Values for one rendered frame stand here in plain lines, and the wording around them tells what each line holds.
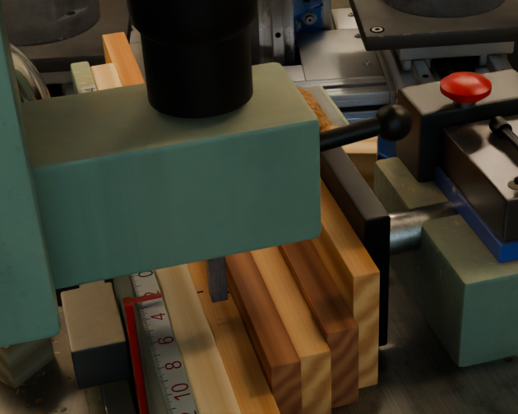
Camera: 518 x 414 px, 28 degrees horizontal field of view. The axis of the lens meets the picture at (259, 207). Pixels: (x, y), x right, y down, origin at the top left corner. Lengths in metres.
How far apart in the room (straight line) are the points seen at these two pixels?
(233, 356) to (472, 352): 0.14
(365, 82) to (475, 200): 0.71
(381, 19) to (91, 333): 0.64
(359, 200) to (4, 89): 0.23
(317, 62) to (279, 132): 0.86
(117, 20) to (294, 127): 0.80
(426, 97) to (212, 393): 0.24
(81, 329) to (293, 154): 0.28
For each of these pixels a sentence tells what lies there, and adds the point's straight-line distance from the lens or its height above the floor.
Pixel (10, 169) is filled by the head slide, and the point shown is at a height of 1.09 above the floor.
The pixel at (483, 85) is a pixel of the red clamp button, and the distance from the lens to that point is 0.62.
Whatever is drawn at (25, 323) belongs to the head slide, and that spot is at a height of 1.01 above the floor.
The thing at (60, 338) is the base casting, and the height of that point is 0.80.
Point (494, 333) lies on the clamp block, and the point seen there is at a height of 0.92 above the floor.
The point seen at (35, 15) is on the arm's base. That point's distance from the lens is 1.22.
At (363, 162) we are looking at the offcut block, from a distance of 0.72.
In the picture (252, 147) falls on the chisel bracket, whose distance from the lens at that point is 0.48.
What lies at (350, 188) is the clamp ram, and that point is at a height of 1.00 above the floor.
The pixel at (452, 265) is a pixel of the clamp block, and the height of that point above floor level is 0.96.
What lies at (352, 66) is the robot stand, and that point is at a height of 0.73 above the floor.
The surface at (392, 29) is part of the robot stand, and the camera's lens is 1.21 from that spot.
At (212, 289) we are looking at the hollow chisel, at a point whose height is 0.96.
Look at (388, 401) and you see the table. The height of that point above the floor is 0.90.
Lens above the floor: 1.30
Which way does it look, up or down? 33 degrees down
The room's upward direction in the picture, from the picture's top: 3 degrees counter-clockwise
